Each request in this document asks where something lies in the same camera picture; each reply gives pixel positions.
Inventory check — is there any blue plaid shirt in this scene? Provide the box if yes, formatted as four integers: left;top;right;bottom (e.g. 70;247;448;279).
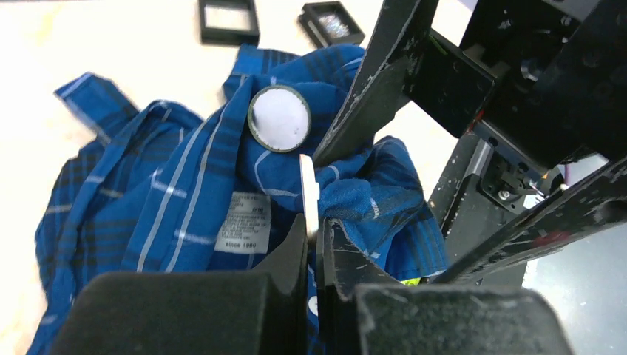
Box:
26;44;448;354

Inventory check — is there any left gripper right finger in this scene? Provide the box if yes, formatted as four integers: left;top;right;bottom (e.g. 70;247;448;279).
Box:
316;219;572;354

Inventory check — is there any lime green brick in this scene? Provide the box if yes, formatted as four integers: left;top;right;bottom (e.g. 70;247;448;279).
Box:
401;277;421;286

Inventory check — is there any round colourful badge brooch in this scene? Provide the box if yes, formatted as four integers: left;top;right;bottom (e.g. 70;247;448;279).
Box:
247;84;311;153

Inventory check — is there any black square frame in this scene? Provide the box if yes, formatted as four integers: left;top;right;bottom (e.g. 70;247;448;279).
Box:
198;0;260;46
298;1;365;49

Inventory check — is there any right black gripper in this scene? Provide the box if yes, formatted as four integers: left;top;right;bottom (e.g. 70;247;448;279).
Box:
313;0;626;284

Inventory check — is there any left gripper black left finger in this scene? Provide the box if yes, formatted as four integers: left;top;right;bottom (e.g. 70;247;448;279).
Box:
51;214;308;354

